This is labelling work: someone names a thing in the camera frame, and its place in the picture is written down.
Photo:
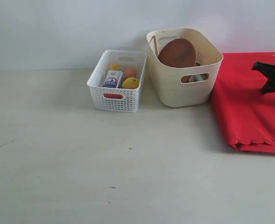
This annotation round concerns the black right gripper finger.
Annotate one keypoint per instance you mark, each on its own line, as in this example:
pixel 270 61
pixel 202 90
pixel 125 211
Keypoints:
pixel 268 87

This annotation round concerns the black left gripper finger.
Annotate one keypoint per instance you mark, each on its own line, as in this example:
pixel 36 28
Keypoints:
pixel 264 68

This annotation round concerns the red scalloped table mat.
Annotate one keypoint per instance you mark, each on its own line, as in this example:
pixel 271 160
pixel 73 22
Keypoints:
pixel 246 116

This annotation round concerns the stainless steel cup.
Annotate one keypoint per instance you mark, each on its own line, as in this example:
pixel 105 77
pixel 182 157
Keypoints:
pixel 198 77

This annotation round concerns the brown round plate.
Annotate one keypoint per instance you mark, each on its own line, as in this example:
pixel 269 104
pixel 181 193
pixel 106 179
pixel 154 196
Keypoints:
pixel 178 53

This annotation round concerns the wooden chopstick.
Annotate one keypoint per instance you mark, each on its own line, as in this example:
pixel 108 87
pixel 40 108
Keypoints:
pixel 156 45

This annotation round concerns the brown egg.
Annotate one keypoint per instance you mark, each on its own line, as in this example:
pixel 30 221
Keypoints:
pixel 130 72

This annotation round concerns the yellow lemon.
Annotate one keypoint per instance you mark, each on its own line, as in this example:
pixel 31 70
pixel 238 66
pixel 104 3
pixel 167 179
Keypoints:
pixel 130 83

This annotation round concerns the yellow cheese wedge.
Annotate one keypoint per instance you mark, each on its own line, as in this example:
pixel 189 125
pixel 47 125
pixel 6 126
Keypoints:
pixel 115 67

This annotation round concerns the red grilled sausage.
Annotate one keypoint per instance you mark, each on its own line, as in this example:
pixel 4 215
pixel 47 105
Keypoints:
pixel 115 96

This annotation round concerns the white milk carton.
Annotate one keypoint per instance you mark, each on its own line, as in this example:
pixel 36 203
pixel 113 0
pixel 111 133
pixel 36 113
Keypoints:
pixel 113 79

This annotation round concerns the cream plastic storage bin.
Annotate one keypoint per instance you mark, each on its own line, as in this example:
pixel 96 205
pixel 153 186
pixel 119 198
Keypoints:
pixel 171 84

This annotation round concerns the white perforated plastic basket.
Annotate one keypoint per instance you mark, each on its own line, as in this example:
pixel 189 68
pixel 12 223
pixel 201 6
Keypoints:
pixel 131 97

